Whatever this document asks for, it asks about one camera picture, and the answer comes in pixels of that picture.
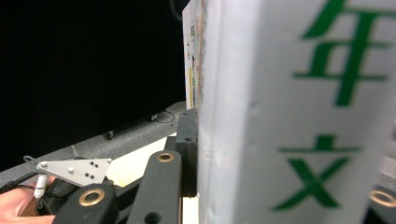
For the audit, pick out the white plug on left gripper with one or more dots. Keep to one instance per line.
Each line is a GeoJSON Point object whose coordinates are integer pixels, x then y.
{"type": "Point", "coordinates": [40, 186]}

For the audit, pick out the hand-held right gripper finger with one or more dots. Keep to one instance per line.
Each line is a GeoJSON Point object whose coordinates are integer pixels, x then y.
{"type": "Point", "coordinates": [186, 155]}

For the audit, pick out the white book with picture grid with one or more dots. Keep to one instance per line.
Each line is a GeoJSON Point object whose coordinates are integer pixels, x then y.
{"type": "Point", "coordinates": [280, 109]}

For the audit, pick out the black curtain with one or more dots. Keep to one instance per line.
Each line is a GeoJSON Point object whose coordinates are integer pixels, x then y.
{"type": "Point", "coordinates": [77, 62]}

